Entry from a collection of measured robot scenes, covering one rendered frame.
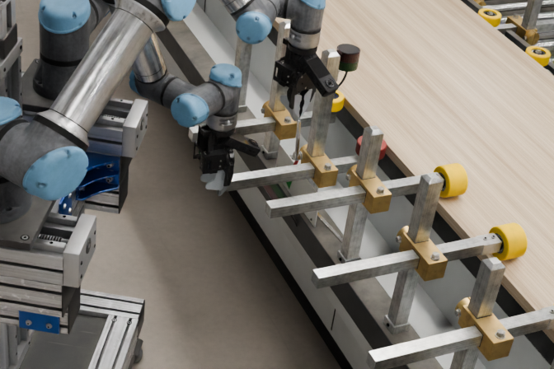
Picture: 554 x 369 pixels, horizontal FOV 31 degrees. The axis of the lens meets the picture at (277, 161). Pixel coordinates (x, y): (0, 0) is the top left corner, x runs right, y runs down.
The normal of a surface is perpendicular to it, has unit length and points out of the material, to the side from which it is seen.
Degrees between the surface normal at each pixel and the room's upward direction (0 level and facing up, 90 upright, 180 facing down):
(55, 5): 7
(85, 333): 0
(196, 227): 0
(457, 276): 90
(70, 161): 95
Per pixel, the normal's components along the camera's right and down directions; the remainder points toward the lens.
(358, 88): 0.11, -0.83
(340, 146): -0.91, 0.14
